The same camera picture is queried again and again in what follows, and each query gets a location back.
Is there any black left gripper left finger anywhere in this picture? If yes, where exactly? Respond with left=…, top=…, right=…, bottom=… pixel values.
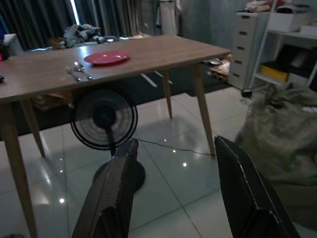
left=71, top=137, right=139, bottom=238

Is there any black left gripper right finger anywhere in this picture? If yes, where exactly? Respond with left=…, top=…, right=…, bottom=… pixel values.
left=214, top=135, right=302, bottom=238

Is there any olive green bean bag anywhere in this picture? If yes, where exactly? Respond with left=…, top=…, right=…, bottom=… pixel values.
left=235, top=83, right=317, bottom=229

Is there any black standing fan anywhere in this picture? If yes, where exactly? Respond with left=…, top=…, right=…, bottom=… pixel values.
left=69, top=88, right=147, bottom=193

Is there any yellow box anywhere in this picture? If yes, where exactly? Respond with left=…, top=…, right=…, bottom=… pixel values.
left=260, top=64, right=290, bottom=82

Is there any wooden pallet with items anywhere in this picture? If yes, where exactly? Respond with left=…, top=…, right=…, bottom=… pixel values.
left=205, top=58, right=233, bottom=82

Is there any silver metal fork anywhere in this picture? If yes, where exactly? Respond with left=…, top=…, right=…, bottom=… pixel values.
left=65, top=66, right=83, bottom=83

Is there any dark floor rug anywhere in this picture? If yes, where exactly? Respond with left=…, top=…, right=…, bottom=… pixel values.
left=9, top=66, right=233, bottom=139

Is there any silver metal spoon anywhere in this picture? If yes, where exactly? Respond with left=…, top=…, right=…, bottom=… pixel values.
left=73, top=61, right=94, bottom=80

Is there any red round plate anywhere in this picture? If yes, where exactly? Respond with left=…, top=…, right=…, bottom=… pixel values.
left=83, top=51, right=131, bottom=66

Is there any black box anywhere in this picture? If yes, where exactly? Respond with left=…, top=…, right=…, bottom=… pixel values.
left=274, top=44, right=317, bottom=77

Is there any white drawer cabinet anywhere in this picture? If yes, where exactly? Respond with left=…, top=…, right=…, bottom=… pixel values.
left=230, top=11, right=269, bottom=90

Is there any wooden dining table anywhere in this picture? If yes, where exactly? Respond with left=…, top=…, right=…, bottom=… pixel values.
left=0, top=34, right=232, bottom=238

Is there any white shelf unit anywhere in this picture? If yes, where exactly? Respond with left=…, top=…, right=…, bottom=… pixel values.
left=249, top=0, right=317, bottom=92

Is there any cluttered dark desk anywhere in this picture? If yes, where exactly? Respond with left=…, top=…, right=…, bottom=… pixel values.
left=24, top=23, right=149, bottom=52

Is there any black speaker with rainbow light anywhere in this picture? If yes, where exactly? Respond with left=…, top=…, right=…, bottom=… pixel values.
left=0, top=44, right=11, bottom=61

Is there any white storage box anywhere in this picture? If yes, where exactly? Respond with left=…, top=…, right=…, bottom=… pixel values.
left=267, top=11, right=314, bottom=33

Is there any white hanging garment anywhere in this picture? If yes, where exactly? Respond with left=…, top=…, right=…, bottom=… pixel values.
left=155, top=0, right=180, bottom=35

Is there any dark grey curtain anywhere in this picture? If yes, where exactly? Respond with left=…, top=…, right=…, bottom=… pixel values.
left=0, top=0, right=159, bottom=52

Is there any thin black fan cord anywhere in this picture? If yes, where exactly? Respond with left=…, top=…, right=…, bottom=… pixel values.
left=137, top=138, right=216, bottom=159

